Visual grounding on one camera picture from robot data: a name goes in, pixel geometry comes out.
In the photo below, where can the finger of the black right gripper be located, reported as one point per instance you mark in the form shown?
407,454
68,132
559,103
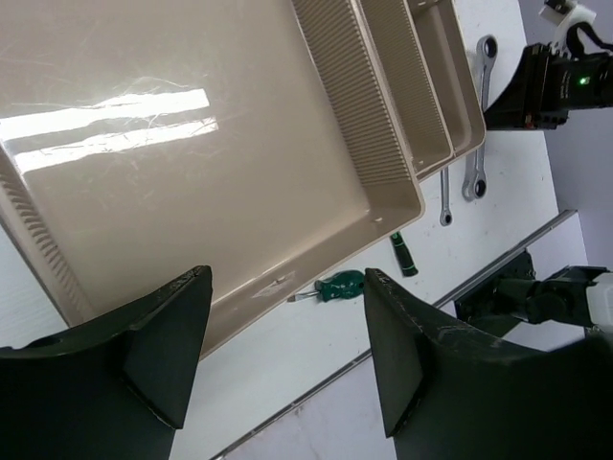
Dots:
507,112

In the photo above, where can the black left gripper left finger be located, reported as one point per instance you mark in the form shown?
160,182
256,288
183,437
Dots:
115,387

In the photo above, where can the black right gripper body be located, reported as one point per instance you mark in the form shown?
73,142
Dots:
557,83

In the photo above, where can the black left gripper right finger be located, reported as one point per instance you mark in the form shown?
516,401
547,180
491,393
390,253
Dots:
450,391

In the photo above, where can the slim black green screwdriver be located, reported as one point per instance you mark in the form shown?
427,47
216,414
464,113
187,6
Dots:
405,261

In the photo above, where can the beige toolbox with clear lid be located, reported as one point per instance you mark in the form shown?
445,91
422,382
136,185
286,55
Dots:
268,140

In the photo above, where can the small silver wrench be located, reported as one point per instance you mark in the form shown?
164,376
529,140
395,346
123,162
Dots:
446,217

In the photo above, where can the stubby green screwdriver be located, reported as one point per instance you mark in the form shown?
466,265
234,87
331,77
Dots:
343,285

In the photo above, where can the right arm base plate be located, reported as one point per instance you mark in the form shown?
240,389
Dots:
478,306

